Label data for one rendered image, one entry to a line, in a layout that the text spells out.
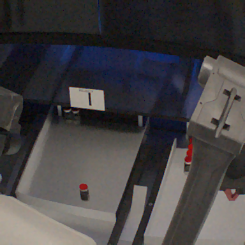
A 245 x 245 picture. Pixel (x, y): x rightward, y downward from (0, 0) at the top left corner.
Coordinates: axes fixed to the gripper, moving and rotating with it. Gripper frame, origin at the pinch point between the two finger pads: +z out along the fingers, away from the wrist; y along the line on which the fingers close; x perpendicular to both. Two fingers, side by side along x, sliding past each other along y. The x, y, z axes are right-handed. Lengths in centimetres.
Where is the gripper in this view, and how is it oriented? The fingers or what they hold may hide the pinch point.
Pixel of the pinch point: (231, 197)
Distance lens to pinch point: 147.9
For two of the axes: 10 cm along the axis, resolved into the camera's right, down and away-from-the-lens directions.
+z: 0.6, 7.3, 6.8
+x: -9.7, -1.2, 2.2
